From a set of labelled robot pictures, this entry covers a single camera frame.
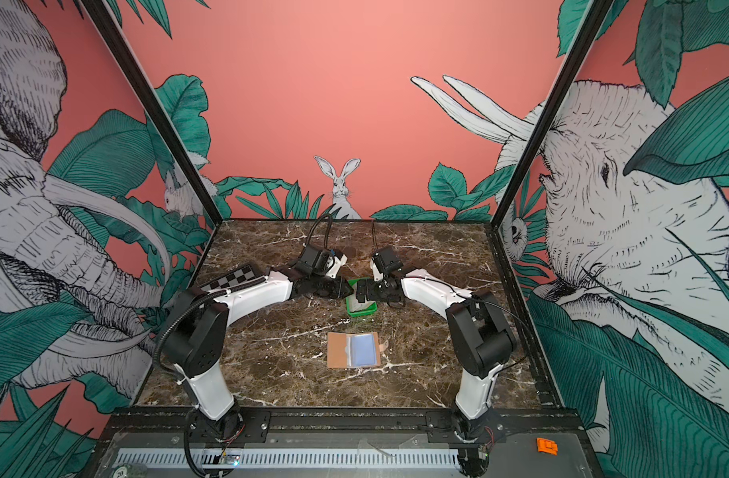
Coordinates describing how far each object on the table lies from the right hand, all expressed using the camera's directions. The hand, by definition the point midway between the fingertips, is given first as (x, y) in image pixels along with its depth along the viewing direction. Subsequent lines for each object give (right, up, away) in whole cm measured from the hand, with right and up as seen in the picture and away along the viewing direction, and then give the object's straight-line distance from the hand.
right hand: (365, 291), depth 91 cm
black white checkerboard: (-42, +5, +10) cm, 43 cm away
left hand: (-4, +2, -2) cm, 4 cm away
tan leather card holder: (-5, -17, -5) cm, 18 cm away
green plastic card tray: (-2, -7, +2) cm, 8 cm away
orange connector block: (+44, -34, -21) cm, 60 cm away
